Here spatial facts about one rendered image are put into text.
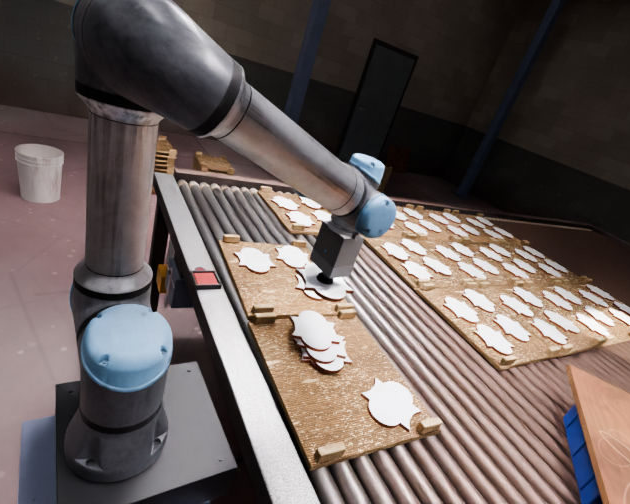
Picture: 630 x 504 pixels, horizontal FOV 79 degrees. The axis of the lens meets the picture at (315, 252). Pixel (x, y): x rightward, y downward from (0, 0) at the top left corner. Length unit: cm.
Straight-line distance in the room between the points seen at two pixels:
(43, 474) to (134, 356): 32
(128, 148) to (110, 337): 26
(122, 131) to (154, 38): 17
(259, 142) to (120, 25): 17
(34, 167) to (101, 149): 292
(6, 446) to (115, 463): 129
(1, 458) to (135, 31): 171
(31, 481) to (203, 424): 27
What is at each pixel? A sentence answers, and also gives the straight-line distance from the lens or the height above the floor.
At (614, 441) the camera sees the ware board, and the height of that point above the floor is 104.
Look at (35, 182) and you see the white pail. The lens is 355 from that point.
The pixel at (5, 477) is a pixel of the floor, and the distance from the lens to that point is 190.
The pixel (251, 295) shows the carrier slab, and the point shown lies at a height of 94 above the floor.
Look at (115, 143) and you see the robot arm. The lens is 58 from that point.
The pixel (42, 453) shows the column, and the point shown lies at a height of 87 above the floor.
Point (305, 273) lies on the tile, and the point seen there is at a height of 113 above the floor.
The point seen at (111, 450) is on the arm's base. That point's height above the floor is 101.
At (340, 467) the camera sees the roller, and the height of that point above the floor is 92.
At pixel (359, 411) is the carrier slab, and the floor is 94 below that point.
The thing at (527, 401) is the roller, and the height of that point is 92.
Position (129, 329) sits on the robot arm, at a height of 118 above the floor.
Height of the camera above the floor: 158
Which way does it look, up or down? 26 degrees down
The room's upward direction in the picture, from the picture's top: 19 degrees clockwise
